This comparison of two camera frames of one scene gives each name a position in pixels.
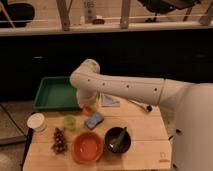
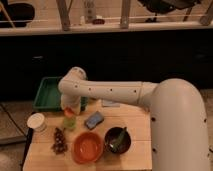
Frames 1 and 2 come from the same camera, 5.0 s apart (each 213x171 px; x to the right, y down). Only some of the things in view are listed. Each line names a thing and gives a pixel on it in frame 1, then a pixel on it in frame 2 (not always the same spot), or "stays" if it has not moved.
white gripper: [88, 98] → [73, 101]
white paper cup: [37, 122] stays
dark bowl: [113, 135] stays
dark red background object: [98, 21] stays
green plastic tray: [56, 94] stays
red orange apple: [86, 109] → [68, 112]
